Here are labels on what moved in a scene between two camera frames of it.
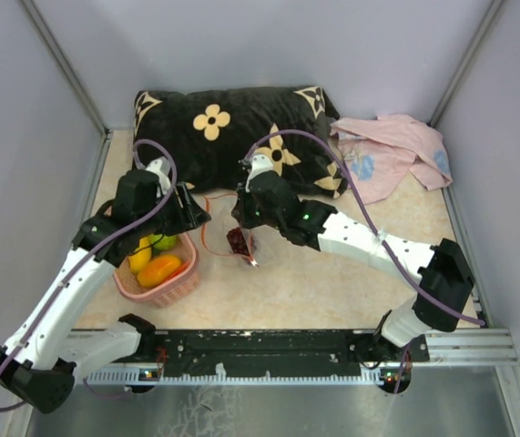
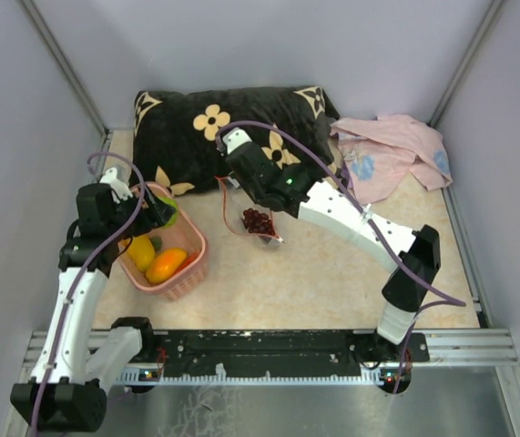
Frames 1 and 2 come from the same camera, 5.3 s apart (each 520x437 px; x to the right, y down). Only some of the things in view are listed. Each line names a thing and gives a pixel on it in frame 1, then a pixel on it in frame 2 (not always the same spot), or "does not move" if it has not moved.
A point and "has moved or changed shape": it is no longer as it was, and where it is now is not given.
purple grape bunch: x=238 y=241 has moved or changed shape
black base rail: x=279 y=353 does not move
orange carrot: x=179 y=270 to x=190 y=258
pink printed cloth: x=381 y=150 does not move
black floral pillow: x=212 y=131 does not move
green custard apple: x=166 y=242 has moved or changed shape
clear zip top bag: x=217 y=222 has moved or changed shape
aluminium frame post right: x=463 y=61 does not move
